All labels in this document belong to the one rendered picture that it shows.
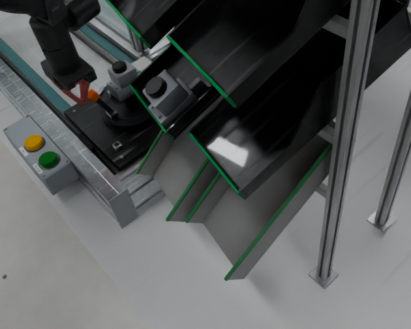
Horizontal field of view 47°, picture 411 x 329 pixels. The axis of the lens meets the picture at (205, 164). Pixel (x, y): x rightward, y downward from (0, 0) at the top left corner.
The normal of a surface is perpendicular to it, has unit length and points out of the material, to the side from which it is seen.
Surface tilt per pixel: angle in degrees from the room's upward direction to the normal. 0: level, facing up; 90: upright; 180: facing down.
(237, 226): 45
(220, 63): 25
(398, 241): 0
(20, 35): 0
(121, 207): 90
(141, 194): 90
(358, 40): 90
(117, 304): 0
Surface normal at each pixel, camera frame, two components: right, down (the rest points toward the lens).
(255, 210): -0.69, -0.13
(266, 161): -0.47, -0.38
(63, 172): 0.64, 0.54
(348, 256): -0.12, -0.63
